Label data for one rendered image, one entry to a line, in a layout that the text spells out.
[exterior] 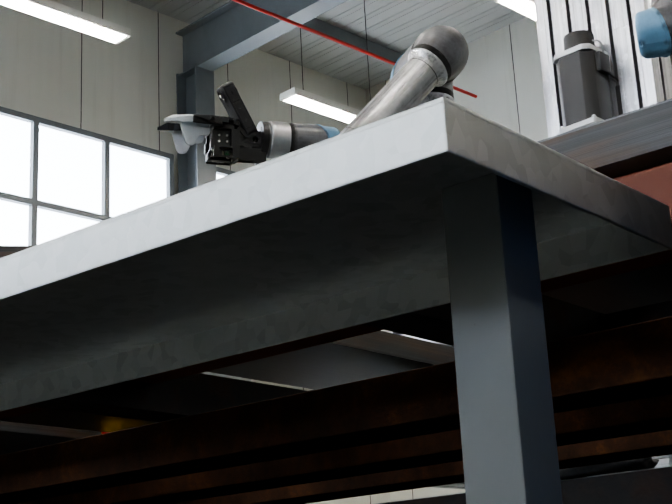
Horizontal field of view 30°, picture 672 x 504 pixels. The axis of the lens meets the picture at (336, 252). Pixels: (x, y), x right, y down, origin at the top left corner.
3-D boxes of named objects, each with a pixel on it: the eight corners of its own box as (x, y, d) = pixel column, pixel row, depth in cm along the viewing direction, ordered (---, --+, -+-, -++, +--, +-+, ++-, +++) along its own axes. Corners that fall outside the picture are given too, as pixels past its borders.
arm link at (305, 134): (345, 159, 251) (343, 120, 254) (292, 155, 248) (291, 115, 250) (332, 173, 258) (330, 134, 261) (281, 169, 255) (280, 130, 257)
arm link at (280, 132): (291, 118, 250) (279, 128, 257) (269, 116, 248) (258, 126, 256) (291, 155, 248) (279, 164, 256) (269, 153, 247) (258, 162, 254)
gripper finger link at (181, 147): (156, 151, 247) (204, 152, 247) (157, 122, 248) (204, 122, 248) (157, 155, 250) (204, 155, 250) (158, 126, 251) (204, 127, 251)
